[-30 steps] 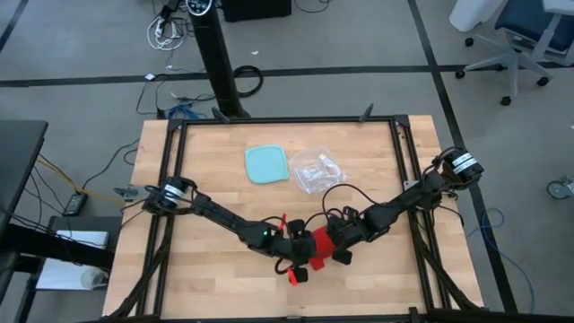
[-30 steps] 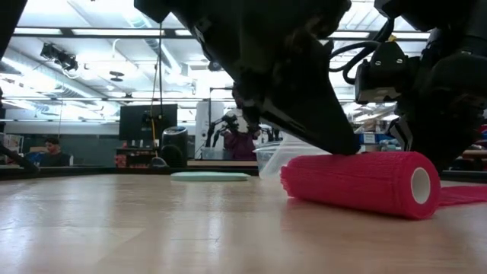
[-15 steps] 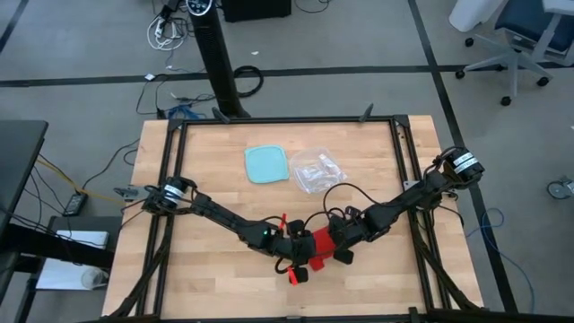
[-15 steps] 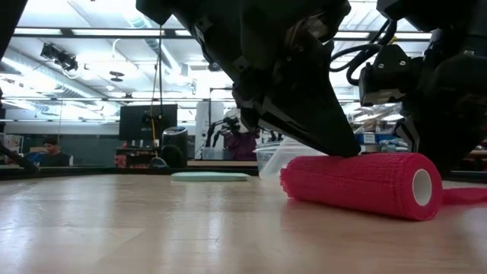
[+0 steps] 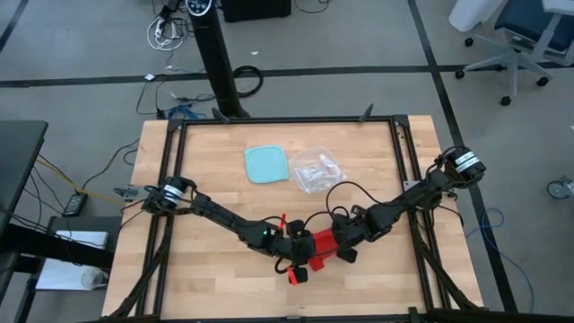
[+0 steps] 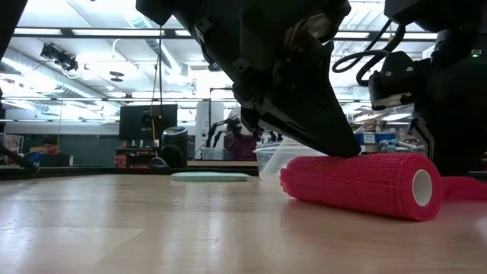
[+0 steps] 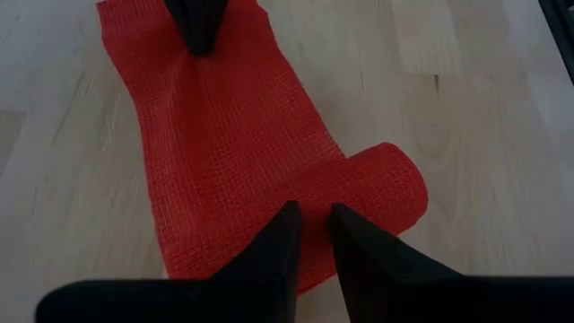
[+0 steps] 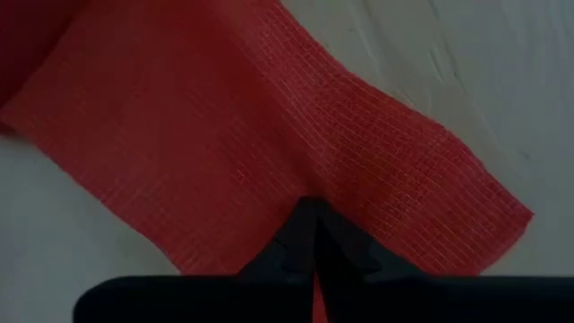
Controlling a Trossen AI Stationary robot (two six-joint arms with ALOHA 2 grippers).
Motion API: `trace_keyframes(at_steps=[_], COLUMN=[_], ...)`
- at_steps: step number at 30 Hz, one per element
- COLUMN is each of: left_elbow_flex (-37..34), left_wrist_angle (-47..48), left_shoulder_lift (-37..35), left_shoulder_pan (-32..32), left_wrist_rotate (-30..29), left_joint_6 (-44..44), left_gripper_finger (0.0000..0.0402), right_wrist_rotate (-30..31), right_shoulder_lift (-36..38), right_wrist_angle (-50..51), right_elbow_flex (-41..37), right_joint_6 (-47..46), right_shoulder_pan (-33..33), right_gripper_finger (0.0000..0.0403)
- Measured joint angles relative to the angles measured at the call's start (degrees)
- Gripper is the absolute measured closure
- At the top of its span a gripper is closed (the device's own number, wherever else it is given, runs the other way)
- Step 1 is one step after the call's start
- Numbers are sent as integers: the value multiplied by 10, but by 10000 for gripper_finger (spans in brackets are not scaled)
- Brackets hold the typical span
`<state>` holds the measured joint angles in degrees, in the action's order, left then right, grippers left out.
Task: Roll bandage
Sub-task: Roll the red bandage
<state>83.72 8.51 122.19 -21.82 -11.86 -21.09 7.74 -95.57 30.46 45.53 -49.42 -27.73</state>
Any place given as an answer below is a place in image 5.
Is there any dark grey flat box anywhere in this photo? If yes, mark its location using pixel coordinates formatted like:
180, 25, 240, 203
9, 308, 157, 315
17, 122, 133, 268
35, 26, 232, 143
47, 214, 125, 235

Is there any black power adapter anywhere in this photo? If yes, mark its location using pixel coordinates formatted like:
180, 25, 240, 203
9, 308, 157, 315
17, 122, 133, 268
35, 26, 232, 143
62, 191, 90, 218

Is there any black desk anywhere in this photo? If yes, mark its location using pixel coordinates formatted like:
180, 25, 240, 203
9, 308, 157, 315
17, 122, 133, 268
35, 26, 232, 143
0, 117, 116, 323

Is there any black aluminium table frame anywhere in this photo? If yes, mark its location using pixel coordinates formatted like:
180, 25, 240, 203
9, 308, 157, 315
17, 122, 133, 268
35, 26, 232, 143
80, 102, 574, 323

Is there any black tower fan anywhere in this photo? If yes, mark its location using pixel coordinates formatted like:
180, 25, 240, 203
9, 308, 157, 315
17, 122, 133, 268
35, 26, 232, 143
185, 0, 251, 119

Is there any blue floor cable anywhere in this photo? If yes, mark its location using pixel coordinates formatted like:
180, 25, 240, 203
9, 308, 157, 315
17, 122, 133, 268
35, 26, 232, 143
465, 206, 537, 315

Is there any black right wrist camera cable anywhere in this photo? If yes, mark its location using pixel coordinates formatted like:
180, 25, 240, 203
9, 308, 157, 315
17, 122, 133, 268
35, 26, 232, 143
325, 179, 396, 225

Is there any blue seat office chair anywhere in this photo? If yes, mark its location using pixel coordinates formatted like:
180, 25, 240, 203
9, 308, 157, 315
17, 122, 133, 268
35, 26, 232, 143
455, 0, 574, 108

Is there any clear glass jar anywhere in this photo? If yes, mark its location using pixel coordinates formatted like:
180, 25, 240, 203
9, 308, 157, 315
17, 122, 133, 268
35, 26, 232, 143
81, 267, 110, 290

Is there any light blue container lid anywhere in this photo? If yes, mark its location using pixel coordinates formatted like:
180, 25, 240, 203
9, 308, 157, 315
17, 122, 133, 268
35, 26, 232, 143
243, 144, 290, 185

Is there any coiled black cable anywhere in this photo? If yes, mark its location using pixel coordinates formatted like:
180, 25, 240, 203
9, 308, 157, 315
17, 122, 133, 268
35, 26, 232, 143
232, 65, 265, 100

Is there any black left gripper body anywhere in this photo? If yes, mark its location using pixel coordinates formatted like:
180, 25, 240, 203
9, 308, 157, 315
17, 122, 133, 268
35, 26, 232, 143
275, 219, 317, 285

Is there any grey caster wheel base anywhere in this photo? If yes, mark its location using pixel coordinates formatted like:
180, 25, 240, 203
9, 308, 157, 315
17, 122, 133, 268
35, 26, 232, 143
546, 175, 574, 201

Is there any blue cable bundle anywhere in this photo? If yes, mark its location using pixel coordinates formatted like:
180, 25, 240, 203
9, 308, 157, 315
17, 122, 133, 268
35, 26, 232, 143
166, 103, 208, 120

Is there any white power strip with cord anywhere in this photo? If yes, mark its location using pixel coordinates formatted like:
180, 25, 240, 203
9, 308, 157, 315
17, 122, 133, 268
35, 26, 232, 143
146, 14, 187, 52

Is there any yellow cable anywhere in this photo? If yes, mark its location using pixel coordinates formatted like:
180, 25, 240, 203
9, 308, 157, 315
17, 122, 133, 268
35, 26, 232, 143
36, 157, 126, 206

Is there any white box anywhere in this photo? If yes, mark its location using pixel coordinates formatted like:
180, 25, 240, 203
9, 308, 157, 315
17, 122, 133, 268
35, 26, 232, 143
35, 229, 111, 292

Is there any white waste bin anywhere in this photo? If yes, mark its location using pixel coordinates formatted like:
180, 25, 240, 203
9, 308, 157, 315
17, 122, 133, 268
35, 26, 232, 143
448, 0, 509, 33

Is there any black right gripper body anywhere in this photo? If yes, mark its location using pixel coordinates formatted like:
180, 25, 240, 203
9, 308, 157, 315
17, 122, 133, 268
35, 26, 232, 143
332, 205, 367, 265

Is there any clear plastic zip bag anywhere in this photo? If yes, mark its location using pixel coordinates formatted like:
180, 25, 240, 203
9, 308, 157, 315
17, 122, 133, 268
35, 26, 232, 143
290, 150, 348, 195

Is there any black box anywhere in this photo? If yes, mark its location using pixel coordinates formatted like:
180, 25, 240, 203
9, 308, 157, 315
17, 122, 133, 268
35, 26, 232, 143
221, 0, 293, 23

